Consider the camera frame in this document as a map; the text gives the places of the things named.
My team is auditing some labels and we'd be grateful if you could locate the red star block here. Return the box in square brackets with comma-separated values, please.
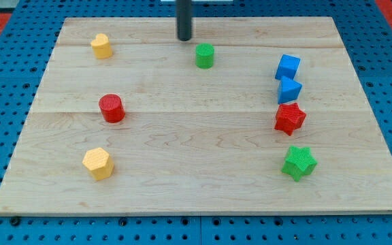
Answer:
[274, 103, 307, 136]

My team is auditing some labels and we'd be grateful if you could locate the green star block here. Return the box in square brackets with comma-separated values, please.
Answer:
[281, 146, 318, 182]

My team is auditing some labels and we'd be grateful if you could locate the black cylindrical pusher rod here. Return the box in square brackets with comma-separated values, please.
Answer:
[176, 0, 193, 42]

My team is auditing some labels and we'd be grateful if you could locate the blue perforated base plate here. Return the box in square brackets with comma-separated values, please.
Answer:
[0, 0, 392, 244]

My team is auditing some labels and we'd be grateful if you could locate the yellow heart block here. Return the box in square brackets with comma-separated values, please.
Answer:
[91, 33, 113, 59]

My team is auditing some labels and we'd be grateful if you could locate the light wooden board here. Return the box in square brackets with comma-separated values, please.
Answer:
[0, 17, 392, 216]

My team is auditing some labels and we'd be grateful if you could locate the blue cube block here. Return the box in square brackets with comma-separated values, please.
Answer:
[275, 54, 301, 80]

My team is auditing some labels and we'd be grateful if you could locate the green cylinder block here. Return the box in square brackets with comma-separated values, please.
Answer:
[195, 43, 214, 69]

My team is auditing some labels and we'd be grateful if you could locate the red cylinder block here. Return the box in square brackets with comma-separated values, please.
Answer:
[99, 94, 125, 123]

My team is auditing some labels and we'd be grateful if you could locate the blue triangle block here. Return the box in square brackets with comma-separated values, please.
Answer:
[278, 76, 302, 104]

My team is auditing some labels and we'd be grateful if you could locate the yellow hexagon block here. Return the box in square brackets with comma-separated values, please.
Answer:
[82, 148, 114, 180]

